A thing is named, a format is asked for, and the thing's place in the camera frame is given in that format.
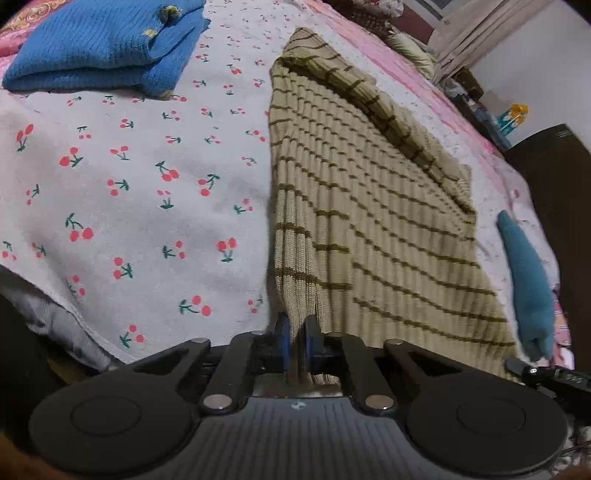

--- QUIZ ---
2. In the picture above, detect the pale yellow pillow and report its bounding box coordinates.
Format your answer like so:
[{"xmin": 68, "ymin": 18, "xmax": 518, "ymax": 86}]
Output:
[{"xmin": 392, "ymin": 32, "xmax": 437, "ymax": 80}]

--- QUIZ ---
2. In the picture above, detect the folded floral quilt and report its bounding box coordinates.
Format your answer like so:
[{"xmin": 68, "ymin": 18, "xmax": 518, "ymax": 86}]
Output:
[{"xmin": 332, "ymin": 0, "xmax": 407, "ymax": 28}]

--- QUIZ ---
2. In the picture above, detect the dark cluttered nightstand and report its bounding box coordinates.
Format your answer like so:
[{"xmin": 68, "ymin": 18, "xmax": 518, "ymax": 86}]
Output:
[{"xmin": 443, "ymin": 69, "xmax": 509, "ymax": 148}]

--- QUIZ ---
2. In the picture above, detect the pink dotted pillow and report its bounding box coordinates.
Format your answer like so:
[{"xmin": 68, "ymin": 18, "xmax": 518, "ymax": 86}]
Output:
[{"xmin": 551, "ymin": 277, "xmax": 575, "ymax": 358}]

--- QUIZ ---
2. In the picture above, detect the beige striped ribbed sweater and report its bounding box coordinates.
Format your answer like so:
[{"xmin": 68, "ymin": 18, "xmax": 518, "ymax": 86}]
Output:
[{"xmin": 268, "ymin": 27, "xmax": 520, "ymax": 384}]

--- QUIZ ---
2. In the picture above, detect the yellow and teal carton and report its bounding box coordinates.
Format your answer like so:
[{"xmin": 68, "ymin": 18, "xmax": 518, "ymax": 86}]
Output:
[{"xmin": 496, "ymin": 104, "xmax": 529, "ymax": 137}]

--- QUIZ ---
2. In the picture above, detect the beige curtain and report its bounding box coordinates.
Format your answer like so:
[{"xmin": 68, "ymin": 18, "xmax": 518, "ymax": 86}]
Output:
[{"xmin": 427, "ymin": 0, "xmax": 555, "ymax": 81}]

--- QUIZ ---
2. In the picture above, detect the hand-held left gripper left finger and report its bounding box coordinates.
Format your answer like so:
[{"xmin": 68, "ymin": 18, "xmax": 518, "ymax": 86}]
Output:
[{"xmin": 131, "ymin": 314, "xmax": 291, "ymax": 415}]

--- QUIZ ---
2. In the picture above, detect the blue knit sweater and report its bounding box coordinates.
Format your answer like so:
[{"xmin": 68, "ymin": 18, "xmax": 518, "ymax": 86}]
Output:
[{"xmin": 2, "ymin": 0, "xmax": 211, "ymax": 97}]

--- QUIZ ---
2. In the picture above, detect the dark wooden headboard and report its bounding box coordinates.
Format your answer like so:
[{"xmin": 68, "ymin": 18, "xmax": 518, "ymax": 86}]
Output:
[{"xmin": 503, "ymin": 124, "xmax": 591, "ymax": 370}]

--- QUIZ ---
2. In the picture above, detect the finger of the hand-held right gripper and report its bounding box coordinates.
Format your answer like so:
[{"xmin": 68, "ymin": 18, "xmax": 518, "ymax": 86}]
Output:
[{"xmin": 504, "ymin": 355, "xmax": 561, "ymax": 385}]

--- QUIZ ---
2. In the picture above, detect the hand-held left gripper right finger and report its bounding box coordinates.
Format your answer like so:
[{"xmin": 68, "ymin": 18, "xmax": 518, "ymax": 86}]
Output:
[{"xmin": 302, "ymin": 315, "xmax": 462, "ymax": 415}]

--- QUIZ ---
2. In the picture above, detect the teal fuzzy sweater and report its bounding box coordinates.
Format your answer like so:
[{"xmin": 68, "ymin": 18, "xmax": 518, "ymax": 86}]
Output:
[{"xmin": 496, "ymin": 210, "xmax": 557, "ymax": 361}]

